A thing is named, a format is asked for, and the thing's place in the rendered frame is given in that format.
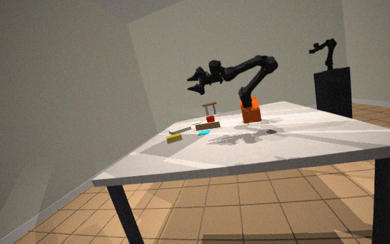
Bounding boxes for tan wooden flat bar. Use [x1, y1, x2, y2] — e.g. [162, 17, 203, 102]
[195, 121, 221, 130]

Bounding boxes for yellow block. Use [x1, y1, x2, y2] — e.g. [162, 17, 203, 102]
[166, 133, 182, 143]

